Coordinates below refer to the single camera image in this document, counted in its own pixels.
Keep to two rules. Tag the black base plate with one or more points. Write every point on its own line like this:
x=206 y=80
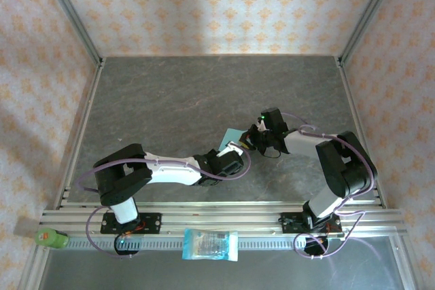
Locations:
x=153 y=223
x=290 y=223

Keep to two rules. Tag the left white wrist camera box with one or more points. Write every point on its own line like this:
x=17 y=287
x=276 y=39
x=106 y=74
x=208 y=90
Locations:
x=229 y=150

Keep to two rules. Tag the aluminium frame post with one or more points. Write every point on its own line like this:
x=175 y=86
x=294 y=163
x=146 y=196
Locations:
x=368 y=15
x=73 y=15

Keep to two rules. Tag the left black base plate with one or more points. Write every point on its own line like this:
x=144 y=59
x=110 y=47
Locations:
x=153 y=223

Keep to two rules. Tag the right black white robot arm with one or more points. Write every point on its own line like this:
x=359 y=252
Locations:
x=346 y=167

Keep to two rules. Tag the blue plastic wipes packet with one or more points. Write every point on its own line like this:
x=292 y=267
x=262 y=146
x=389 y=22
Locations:
x=210 y=244

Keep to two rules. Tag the aluminium table side rail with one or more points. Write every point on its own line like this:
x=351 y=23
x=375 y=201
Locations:
x=351 y=100
x=81 y=133

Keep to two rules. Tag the light blue paper sheet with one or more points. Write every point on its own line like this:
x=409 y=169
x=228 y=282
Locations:
x=231 y=135

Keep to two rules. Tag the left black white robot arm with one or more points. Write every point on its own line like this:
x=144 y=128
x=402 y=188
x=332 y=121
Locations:
x=119 y=181

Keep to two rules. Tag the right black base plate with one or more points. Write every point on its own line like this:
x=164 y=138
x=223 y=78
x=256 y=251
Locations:
x=290 y=223

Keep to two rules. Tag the wide aluminium mounting rail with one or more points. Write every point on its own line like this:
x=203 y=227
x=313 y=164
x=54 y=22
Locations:
x=221 y=217

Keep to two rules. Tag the green bottle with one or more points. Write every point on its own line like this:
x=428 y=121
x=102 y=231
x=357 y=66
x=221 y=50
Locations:
x=51 y=238

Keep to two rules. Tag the grey metal sheet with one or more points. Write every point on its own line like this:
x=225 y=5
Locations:
x=238 y=273

